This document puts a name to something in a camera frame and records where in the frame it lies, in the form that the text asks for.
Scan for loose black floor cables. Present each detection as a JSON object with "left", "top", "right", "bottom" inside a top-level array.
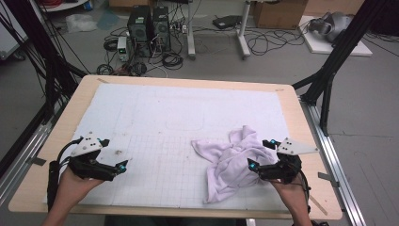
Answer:
[{"left": 244, "top": 26, "right": 311, "bottom": 57}]

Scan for large black computer tower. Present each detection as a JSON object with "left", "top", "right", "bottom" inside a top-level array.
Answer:
[{"left": 126, "top": 5, "right": 153, "bottom": 58}]

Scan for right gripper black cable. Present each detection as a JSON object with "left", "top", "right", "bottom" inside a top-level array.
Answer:
[{"left": 295, "top": 168, "right": 330, "bottom": 226}]

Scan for coiled black floor cable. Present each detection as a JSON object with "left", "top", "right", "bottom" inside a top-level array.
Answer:
[{"left": 161, "top": 51, "right": 184, "bottom": 71}]

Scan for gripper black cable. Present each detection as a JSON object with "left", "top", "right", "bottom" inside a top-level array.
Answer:
[
  {"left": 295, "top": 168, "right": 330, "bottom": 226},
  {"left": 46, "top": 137, "right": 85, "bottom": 212}
]

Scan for wooden table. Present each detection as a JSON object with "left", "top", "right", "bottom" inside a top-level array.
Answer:
[{"left": 8, "top": 74, "right": 343, "bottom": 220}]

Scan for teal sheet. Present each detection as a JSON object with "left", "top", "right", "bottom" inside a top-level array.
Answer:
[{"left": 96, "top": 8, "right": 120, "bottom": 31}]

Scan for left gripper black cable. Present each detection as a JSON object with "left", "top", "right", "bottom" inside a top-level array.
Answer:
[{"left": 46, "top": 137, "right": 85, "bottom": 212}]

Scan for white bench power supply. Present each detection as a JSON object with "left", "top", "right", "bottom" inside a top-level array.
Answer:
[{"left": 117, "top": 36, "right": 131, "bottom": 62}]

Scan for person's right hand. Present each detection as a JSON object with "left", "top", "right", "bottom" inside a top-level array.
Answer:
[{"left": 270, "top": 175, "right": 312, "bottom": 218}]

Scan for grey tape piece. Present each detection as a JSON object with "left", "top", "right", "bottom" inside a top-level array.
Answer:
[{"left": 317, "top": 171, "right": 342, "bottom": 188}]

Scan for clear plastic bag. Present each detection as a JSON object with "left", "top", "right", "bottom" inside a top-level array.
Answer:
[{"left": 65, "top": 12, "right": 99, "bottom": 34}]

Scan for white floor board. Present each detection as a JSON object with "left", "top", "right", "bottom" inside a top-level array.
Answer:
[{"left": 297, "top": 15, "right": 374, "bottom": 57}]

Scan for black metal frame stand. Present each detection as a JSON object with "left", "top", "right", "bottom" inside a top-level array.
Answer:
[
  {"left": 291, "top": 0, "right": 399, "bottom": 137},
  {"left": 0, "top": 0, "right": 89, "bottom": 126}
]

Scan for lilac printed shirt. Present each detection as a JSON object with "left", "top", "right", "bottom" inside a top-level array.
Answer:
[{"left": 191, "top": 125, "right": 283, "bottom": 204}]

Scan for aluminium rail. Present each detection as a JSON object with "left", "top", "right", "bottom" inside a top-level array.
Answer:
[
  {"left": 299, "top": 97, "right": 368, "bottom": 226},
  {"left": 0, "top": 121, "right": 54, "bottom": 206}
]

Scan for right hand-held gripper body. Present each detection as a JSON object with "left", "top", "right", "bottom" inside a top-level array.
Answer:
[{"left": 258, "top": 137, "right": 319, "bottom": 185}]

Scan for white foam grid mat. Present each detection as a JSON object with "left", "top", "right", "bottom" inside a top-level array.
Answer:
[{"left": 41, "top": 83, "right": 311, "bottom": 211}]

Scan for cardboard box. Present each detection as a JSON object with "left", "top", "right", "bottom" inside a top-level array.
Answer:
[{"left": 252, "top": 0, "right": 310, "bottom": 30}]

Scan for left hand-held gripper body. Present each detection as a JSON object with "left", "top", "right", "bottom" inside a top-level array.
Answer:
[{"left": 67, "top": 131, "right": 119, "bottom": 183}]

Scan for grey helmet-shaped device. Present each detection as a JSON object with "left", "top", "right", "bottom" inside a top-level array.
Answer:
[{"left": 308, "top": 11, "right": 354, "bottom": 43}]

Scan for black flat device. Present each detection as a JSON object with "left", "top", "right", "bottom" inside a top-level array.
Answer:
[{"left": 212, "top": 14, "right": 243, "bottom": 30}]

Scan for slim black computer tower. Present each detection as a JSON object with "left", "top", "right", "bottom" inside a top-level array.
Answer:
[{"left": 152, "top": 6, "right": 172, "bottom": 53}]

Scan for black tape piece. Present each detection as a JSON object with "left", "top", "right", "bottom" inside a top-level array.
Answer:
[{"left": 29, "top": 155, "right": 48, "bottom": 167}]

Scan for person's left hand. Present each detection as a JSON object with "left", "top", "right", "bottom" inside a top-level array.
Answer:
[{"left": 55, "top": 167, "right": 105, "bottom": 218}]

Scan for white desk leg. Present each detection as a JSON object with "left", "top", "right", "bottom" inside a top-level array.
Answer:
[
  {"left": 235, "top": 0, "right": 252, "bottom": 59},
  {"left": 185, "top": 0, "right": 198, "bottom": 60}
]

